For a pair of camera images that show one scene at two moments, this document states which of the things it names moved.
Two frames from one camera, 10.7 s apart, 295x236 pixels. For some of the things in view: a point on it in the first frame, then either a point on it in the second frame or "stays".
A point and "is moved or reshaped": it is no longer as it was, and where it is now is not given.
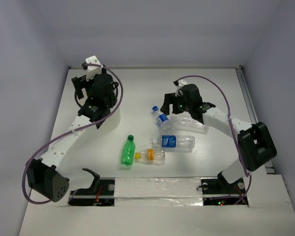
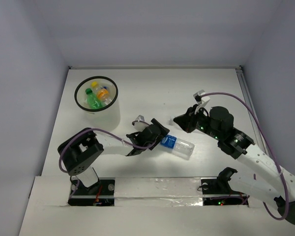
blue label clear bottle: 175,141 is moved or reshaped
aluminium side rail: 250,107 stays
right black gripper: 169,99 to 186,121
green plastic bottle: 128,151 is moved or reshaped
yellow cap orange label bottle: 155,156 is moved or reshaped
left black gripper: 79,83 to 161,131
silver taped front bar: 158,191 stays
